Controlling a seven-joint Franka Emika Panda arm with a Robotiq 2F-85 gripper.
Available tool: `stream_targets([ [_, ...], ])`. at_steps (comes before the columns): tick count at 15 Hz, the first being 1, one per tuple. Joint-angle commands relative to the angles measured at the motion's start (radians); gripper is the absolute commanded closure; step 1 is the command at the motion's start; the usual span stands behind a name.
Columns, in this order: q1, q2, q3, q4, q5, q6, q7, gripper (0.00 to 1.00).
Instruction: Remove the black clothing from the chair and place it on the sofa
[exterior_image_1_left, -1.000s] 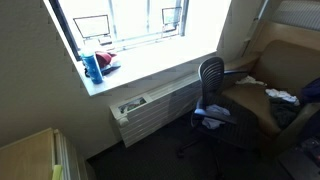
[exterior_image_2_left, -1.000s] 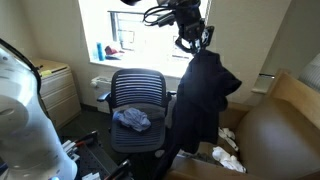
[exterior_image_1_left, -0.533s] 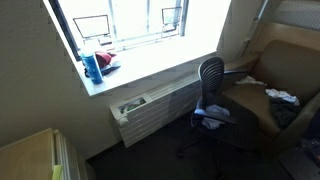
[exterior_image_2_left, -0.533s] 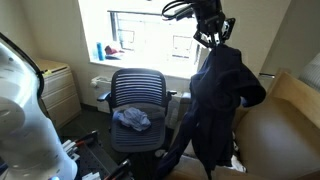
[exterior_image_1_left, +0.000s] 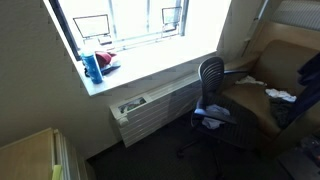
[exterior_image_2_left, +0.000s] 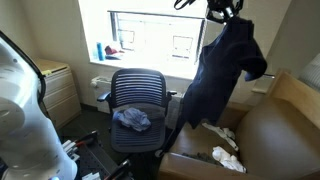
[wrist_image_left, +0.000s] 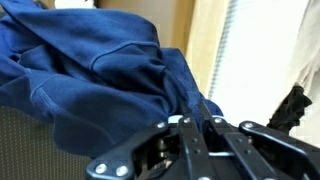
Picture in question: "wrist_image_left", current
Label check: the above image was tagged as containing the pale grey hanging fabric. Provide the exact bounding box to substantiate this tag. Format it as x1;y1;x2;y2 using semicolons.
294;0;320;96

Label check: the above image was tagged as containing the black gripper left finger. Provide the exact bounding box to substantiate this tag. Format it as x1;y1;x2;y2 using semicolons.
85;99;215;180

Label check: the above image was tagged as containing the black crumpled fabric piece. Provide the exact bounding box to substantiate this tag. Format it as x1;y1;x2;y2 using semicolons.
266;84;314;135

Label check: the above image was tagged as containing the dark navy blue clothing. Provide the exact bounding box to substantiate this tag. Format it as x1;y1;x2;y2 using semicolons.
0;0;224;159

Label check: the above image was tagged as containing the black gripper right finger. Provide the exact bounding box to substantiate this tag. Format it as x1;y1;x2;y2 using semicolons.
199;100;320;180

